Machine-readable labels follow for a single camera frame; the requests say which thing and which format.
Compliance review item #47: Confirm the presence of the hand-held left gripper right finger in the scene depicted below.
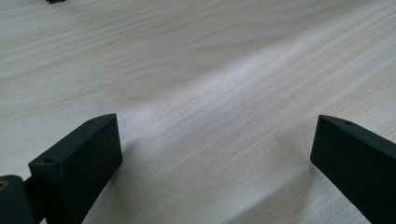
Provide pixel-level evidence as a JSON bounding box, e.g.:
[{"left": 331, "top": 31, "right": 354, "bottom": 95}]
[{"left": 309, "top": 114, "right": 396, "bottom": 224}]

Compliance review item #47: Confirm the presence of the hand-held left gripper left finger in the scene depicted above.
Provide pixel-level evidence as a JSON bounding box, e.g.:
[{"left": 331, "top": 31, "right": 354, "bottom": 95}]
[{"left": 28, "top": 113, "right": 123, "bottom": 224}]

